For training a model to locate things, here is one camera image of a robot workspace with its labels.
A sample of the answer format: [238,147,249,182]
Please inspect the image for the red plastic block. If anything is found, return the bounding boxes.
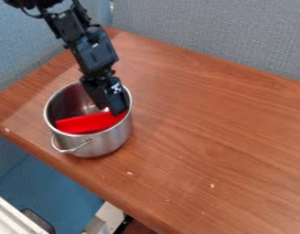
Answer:
[55,111,127,134]

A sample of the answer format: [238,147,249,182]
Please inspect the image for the stainless steel pot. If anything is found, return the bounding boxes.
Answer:
[44,82,134,158]

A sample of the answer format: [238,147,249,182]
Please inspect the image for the white box with black base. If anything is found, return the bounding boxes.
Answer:
[0,197,56,234]

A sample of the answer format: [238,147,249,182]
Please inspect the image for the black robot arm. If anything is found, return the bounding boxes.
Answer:
[4,0,130,116]

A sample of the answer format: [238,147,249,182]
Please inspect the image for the grey table leg bracket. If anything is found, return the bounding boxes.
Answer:
[82,202,126,234]

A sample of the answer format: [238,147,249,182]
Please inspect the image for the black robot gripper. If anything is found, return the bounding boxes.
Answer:
[64,27,130,116]

